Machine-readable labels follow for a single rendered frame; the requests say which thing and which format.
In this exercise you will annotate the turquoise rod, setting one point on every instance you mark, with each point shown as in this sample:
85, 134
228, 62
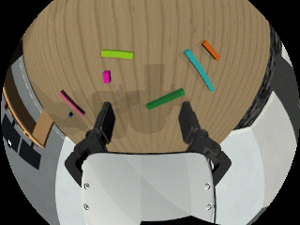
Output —
197, 65

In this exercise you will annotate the orange rod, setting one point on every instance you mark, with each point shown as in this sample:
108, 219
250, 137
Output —
210, 49

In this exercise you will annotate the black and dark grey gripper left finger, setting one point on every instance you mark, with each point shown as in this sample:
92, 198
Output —
95, 141

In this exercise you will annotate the small magenta block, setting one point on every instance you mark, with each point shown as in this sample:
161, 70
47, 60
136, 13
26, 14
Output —
107, 76

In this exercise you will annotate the pink rod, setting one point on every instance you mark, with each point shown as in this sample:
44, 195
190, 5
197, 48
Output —
65, 96

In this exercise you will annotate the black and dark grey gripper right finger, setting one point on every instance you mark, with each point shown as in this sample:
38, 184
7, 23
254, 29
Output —
198, 140

